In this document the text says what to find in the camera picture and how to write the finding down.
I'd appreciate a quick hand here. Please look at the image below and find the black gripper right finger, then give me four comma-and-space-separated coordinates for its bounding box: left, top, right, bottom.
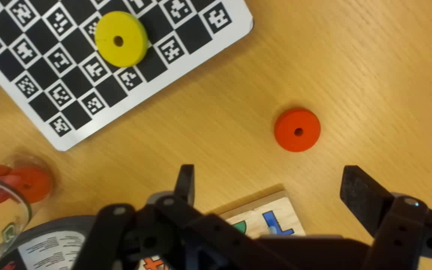
338, 164, 432, 270

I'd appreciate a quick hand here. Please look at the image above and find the black tape roll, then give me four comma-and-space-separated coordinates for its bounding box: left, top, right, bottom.
0, 215, 107, 270

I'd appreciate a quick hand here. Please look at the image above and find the black white marker board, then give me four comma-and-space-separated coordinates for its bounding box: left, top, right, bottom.
0, 0, 254, 153

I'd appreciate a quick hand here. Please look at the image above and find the transparent plastic cup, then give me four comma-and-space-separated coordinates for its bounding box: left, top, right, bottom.
0, 155, 55, 270

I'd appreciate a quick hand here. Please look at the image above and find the wooden number puzzle board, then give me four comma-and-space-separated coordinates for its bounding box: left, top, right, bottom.
139, 185, 307, 270

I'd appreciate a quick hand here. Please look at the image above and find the yellow disc with hole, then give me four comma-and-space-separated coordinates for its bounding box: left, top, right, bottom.
92, 11, 149, 69

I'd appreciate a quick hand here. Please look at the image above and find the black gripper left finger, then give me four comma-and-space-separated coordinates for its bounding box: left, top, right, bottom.
70, 164, 287, 270

